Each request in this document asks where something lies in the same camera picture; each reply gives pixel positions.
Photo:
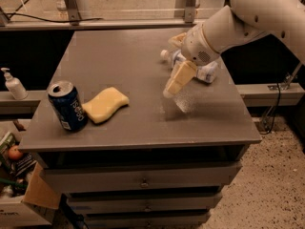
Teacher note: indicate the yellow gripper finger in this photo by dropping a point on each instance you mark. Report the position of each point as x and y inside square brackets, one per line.
[181, 75]
[178, 40]

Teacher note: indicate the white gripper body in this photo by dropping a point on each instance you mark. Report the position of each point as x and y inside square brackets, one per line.
[195, 48]

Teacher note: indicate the yellow sponge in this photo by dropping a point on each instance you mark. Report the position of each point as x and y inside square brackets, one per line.
[105, 104]

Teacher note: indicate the blue pepsi can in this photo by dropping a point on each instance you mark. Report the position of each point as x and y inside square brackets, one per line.
[64, 98]

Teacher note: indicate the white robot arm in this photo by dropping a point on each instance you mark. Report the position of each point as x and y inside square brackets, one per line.
[238, 23]

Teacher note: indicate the clear plastic water bottle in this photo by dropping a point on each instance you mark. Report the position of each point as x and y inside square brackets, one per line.
[206, 73]

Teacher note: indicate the grey drawer cabinet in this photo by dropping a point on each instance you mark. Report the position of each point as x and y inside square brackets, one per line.
[203, 123]

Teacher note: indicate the top grey drawer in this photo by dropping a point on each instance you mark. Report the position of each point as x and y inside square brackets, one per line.
[135, 178]

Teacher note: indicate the grey drawer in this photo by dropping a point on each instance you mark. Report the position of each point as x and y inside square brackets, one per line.
[146, 203]
[147, 220]
[135, 178]

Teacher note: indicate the middle grey drawer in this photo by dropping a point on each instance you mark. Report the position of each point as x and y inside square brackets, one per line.
[146, 203]

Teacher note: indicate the bottom grey drawer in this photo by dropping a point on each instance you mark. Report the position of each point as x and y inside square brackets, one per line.
[147, 220]

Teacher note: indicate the white pump dispenser bottle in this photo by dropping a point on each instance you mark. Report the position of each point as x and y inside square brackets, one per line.
[14, 85]

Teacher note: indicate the brown cardboard box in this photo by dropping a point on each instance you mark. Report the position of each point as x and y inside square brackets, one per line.
[40, 193]

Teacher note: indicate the orange fruit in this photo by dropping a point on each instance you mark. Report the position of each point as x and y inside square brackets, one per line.
[14, 153]

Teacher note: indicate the metal frame rail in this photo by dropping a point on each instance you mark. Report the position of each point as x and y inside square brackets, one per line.
[97, 25]

